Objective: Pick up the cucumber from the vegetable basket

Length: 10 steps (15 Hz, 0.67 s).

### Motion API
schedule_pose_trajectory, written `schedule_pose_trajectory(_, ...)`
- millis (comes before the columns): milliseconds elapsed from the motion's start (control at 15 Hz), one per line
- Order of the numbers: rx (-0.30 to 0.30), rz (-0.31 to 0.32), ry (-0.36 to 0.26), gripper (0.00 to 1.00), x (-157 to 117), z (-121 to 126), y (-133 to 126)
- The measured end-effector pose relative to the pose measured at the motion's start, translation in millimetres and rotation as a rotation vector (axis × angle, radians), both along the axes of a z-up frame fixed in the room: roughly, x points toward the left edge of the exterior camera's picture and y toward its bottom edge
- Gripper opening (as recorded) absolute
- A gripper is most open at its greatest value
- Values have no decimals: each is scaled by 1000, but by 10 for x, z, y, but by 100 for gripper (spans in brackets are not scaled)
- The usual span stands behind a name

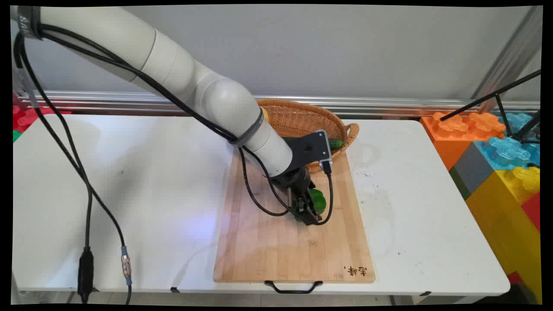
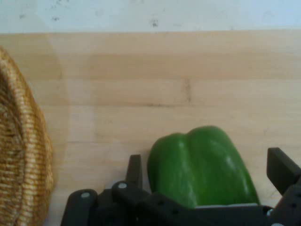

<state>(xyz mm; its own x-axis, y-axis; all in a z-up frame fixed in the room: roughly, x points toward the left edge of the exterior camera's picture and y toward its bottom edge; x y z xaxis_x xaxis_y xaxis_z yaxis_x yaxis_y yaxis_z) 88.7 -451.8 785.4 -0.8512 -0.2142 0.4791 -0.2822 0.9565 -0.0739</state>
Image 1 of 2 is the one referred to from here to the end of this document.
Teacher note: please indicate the grey giant building block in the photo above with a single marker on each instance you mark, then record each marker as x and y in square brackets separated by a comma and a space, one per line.
[471, 170]

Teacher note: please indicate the pink yellow peach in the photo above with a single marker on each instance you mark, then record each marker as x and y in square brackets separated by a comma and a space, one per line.
[265, 115]

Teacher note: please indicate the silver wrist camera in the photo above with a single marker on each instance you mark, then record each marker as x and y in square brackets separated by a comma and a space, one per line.
[326, 149]

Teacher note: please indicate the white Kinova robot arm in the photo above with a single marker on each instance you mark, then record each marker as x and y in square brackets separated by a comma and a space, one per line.
[129, 43]

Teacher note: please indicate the blue giant building block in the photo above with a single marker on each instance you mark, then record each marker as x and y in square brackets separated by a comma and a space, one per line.
[505, 151]

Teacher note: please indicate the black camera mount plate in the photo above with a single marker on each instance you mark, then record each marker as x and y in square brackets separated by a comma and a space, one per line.
[304, 149]

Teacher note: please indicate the black tripod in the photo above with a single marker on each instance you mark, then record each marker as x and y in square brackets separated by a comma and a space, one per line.
[497, 93]

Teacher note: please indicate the orange giant building block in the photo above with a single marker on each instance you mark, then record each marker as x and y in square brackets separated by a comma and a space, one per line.
[445, 138]

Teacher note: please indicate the green giant building block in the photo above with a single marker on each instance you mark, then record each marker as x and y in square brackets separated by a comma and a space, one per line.
[16, 135]

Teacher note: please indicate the bamboo cutting board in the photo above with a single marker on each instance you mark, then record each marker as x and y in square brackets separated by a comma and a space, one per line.
[268, 250]

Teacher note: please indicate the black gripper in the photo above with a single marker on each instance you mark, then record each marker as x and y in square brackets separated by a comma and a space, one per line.
[293, 181]

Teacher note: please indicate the red giant building block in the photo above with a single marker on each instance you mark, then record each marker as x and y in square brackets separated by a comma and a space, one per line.
[532, 209]
[30, 116]

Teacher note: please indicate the woven wicker basket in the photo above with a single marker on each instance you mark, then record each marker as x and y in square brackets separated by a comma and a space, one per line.
[298, 119]

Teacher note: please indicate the aluminium frame post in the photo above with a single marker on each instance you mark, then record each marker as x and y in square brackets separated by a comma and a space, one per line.
[510, 56]

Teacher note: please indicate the green cucumber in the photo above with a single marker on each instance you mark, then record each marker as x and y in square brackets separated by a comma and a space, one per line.
[336, 144]

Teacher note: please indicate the aluminium rail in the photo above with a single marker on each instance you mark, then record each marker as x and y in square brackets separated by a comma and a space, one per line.
[389, 103]

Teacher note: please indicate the yellow giant building block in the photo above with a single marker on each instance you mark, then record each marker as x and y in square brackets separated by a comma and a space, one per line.
[505, 224]

